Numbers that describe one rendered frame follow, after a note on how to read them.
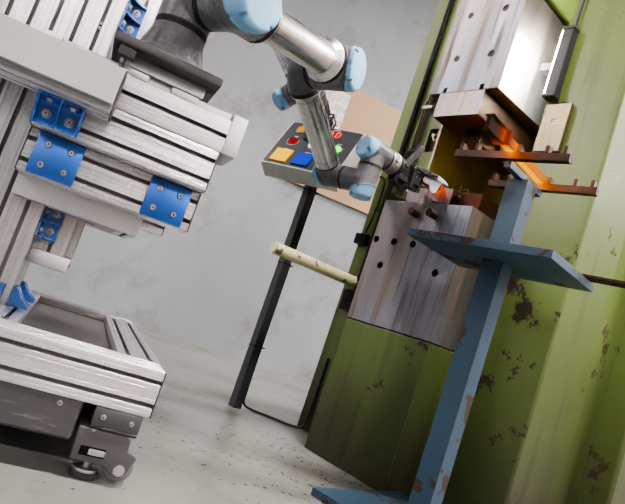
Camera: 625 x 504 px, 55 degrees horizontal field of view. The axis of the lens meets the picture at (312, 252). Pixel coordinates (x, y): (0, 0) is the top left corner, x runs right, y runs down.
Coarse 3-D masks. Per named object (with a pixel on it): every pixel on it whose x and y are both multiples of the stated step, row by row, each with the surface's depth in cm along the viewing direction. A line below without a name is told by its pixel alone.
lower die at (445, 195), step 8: (408, 192) 218; (416, 192) 215; (424, 192) 212; (440, 192) 207; (448, 192) 204; (456, 192) 204; (408, 200) 217; (416, 200) 214; (424, 200) 211; (432, 200) 208; (440, 200) 206; (448, 200) 203
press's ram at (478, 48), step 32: (480, 0) 224; (512, 0) 212; (480, 32) 218; (512, 32) 207; (544, 32) 217; (448, 64) 225; (480, 64) 213; (512, 64) 207; (544, 64) 217; (512, 96) 210
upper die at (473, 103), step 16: (448, 96) 219; (464, 96) 214; (480, 96) 208; (448, 112) 217; (464, 112) 211; (480, 112) 207; (496, 112) 213; (448, 128) 227; (464, 128) 222; (512, 128) 220; (528, 144) 228
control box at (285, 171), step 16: (288, 128) 254; (288, 144) 246; (304, 144) 244; (336, 144) 241; (352, 144) 239; (272, 160) 241; (288, 160) 239; (352, 160) 238; (272, 176) 246; (288, 176) 241; (304, 176) 236
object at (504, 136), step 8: (488, 120) 144; (496, 120) 146; (488, 128) 143; (496, 128) 146; (504, 128) 149; (488, 136) 147; (496, 136) 146; (504, 136) 149; (512, 136) 149; (496, 144) 150; (504, 144) 150; (512, 144) 152; (528, 168) 162; (536, 168) 163; (536, 176) 165; (544, 176) 168
